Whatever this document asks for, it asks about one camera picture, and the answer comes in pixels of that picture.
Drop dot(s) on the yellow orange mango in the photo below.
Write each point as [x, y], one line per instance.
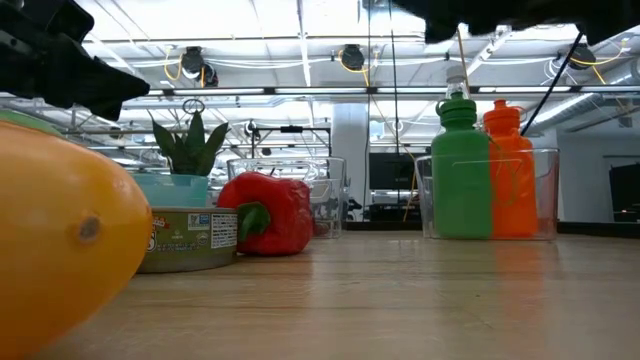
[65, 235]

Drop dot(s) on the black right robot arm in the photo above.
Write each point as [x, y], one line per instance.
[615, 12]

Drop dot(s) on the orange plastic squeeze bottle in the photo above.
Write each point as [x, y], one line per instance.
[512, 175]

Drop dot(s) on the black monitor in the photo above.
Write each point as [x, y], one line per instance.
[390, 170]

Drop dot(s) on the tin can green label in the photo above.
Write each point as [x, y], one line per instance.
[192, 240]

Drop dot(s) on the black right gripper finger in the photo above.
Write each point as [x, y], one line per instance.
[440, 15]

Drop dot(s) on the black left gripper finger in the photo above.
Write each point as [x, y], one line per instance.
[105, 85]
[107, 111]

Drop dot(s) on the clear bottle with white cap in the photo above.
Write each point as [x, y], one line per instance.
[456, 75]

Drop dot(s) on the clear plastic bin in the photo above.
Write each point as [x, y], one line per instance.
[330, 200]
[548, 200]

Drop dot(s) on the teal plastic bin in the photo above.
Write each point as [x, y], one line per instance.
[170, 189]

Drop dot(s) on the small potted green plant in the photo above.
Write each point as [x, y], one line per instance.
[190, 147]

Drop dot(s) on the black metal rack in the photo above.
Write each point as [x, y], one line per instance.
[291, 129]

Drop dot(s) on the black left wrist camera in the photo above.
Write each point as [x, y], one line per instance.
[70, 20]

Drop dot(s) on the red bell pepper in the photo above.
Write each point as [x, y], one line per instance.
[280, 210]

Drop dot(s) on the green plastic squeeze bottle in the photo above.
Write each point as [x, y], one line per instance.
[462, 175]

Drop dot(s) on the black cabinet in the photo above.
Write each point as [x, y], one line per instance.
[625, 192]

